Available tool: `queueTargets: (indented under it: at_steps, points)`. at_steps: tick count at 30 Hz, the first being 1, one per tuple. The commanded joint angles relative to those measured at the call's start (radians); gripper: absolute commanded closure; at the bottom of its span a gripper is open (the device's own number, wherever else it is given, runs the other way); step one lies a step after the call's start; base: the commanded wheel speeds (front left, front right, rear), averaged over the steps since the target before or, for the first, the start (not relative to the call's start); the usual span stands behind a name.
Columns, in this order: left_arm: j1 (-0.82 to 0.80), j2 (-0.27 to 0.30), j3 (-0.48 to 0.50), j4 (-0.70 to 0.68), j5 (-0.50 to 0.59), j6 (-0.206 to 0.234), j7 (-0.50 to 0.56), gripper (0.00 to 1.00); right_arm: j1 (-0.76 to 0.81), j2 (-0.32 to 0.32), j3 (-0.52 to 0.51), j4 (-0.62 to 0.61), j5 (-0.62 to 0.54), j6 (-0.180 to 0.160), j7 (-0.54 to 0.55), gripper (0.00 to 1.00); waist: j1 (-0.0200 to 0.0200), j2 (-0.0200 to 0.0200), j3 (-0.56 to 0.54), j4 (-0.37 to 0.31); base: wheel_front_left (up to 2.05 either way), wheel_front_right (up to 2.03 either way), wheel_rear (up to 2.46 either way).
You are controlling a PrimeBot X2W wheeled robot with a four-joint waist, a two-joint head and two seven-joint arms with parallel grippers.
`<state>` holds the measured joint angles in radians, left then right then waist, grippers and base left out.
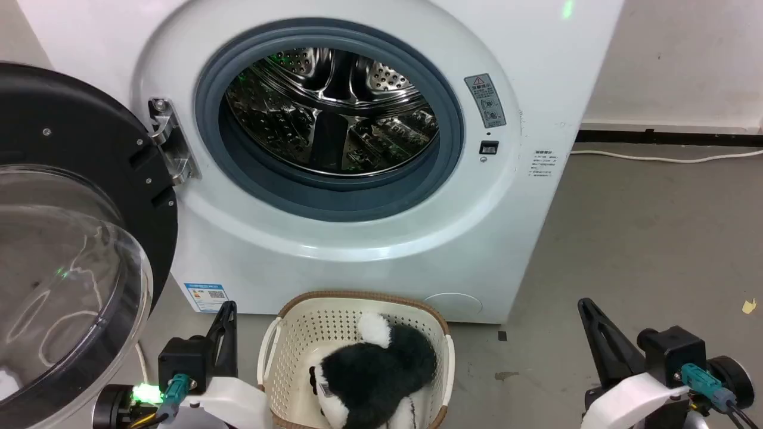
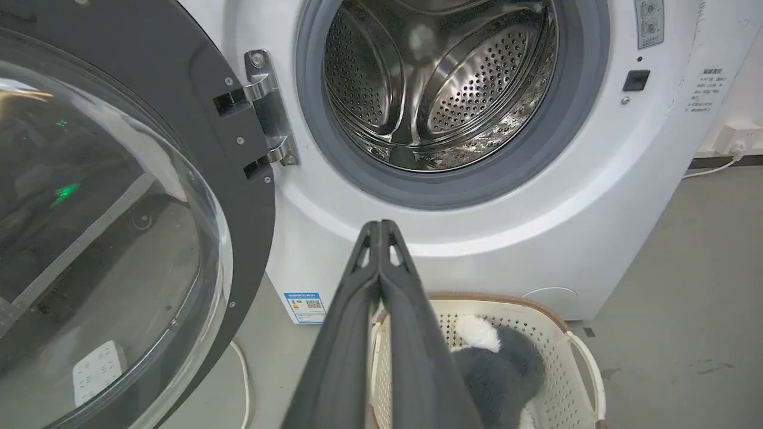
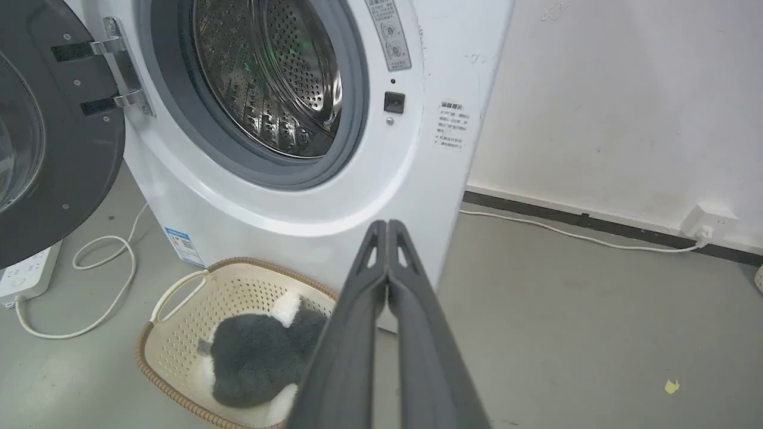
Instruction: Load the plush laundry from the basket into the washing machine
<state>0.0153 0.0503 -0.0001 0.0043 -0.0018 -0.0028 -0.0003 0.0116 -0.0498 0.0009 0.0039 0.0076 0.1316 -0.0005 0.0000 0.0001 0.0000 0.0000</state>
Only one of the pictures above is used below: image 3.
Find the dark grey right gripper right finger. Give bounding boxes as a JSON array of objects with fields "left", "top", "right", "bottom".
[{"left": 387, "top": 220, "right": 492, "bottom": 429}]

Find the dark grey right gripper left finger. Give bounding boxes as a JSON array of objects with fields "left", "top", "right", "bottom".
[{"left": 287, "top": 220, "right": 389, "bottom": 429}]

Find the white front-load washing machine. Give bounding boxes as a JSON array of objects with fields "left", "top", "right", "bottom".
[{"left": 64, "top": 0, "right": 516, "bottom": 333}]

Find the dark grey washing machine door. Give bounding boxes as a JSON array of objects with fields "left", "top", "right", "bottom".
[{"left": 0, "top": 0, "right": 126, "bottom": 270}]

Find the grey and white plush toy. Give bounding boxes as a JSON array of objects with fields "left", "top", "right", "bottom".
[{"left": 198, "top": 290, "right": 328, "bottom": 426}]

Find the cream plastic laundry basket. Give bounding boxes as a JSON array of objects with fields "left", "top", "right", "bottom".
[{"left": 135, "top": 257, "right": 339, "bottom": 429}]

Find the black baseboard strip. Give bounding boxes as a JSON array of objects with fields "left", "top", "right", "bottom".
[{"left": 463, "top": 191, "right": 763, "bottom": 268}]

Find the white power strip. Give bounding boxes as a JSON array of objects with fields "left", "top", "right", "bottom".
[{"left": 0, "top": 240, "right": 63, "bottom": 309}]

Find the white cable along wall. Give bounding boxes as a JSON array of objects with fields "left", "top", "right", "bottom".
[{"left": 459, "top": 209, "right": 707, "bottom": 253}]

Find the white power strip cable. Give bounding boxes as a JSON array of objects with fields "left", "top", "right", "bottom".
[{"left": 14, "top": 204, "right": 149, "bottom": 340}]

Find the white wall socket plug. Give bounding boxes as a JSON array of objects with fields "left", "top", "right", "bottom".
[{"left": 680, "top": 203, "right": 740, "bottom": 244}]

